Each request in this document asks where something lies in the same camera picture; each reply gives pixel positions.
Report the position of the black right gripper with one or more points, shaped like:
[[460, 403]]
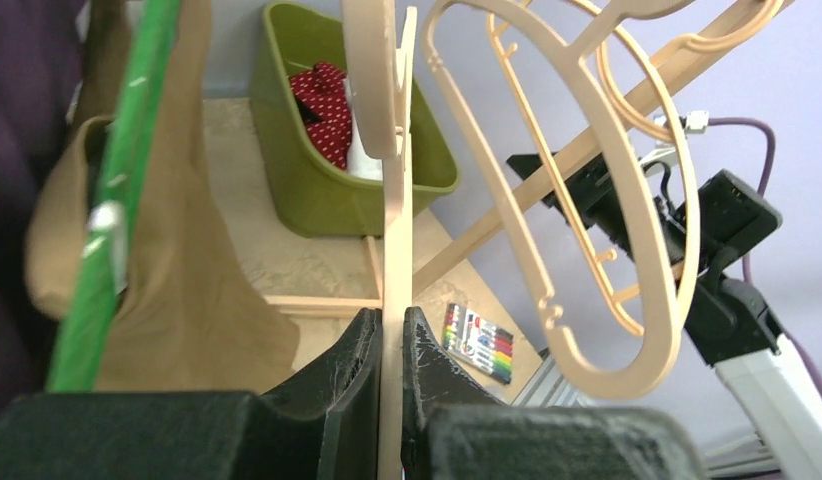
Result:
[[593, 193]]

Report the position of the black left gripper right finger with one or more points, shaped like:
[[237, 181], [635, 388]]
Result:
[[455, 429]]

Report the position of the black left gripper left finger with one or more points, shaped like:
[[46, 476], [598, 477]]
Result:
[[322, 423]]

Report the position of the white garment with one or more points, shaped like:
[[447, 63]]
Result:
[[359, 163]]

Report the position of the red polka dot skirt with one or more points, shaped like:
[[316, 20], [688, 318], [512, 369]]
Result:
[[319, 93]]

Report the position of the beige plastic hanger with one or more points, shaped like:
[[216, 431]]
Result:
[[616, 66]]

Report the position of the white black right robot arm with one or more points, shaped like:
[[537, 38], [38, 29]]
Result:
[[728, 320]]

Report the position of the green plastic hanger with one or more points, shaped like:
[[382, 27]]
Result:
[[104, 258]]

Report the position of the marker pen pack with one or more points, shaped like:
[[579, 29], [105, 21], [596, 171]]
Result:
[[474, 340]]

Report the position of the wooden clothes rack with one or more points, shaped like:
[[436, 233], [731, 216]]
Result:
[[379, 61]]

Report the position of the tan garment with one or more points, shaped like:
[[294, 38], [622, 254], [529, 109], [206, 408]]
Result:
[[189, 318]]

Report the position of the green plastic bin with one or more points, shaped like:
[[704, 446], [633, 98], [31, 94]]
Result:
[[322, 182]]

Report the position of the purple garment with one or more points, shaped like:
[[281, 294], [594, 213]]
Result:
[[41, 60]]

